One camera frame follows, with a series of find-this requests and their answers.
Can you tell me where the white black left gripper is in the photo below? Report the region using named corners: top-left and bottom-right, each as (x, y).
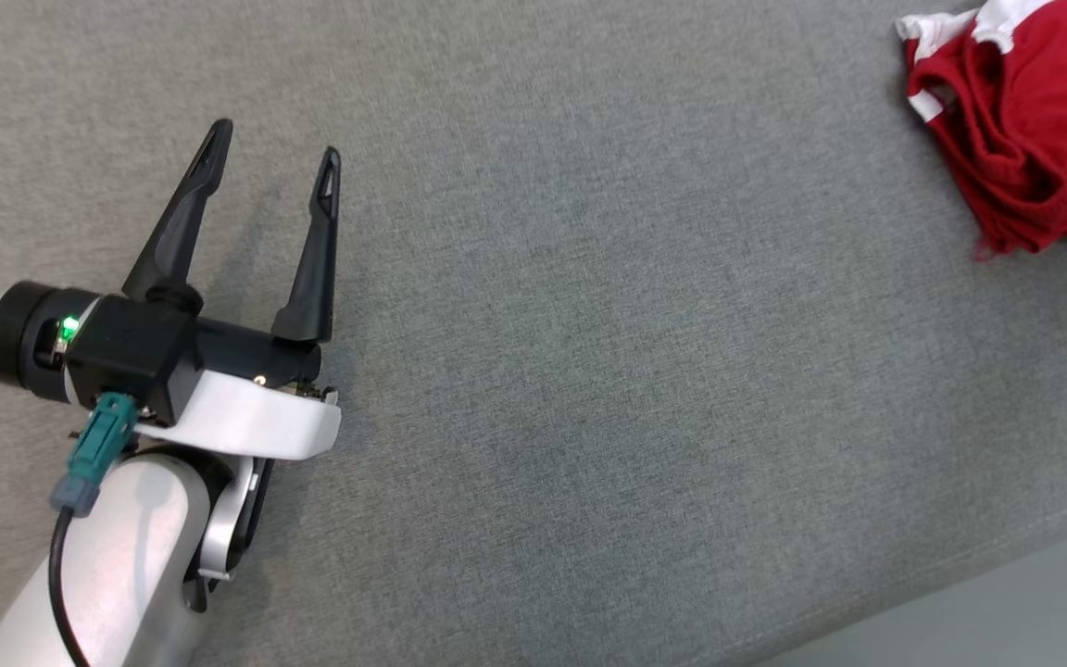
top-left (121, 119), bottom-right (343, 462)

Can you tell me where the red sports garment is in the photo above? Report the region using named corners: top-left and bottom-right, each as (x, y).
top-left (895, 0), bottom-right (1067, 262)

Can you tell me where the left camera cable teal connector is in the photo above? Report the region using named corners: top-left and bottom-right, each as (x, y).
top-left (49, 392), bottom-right (141, 667)

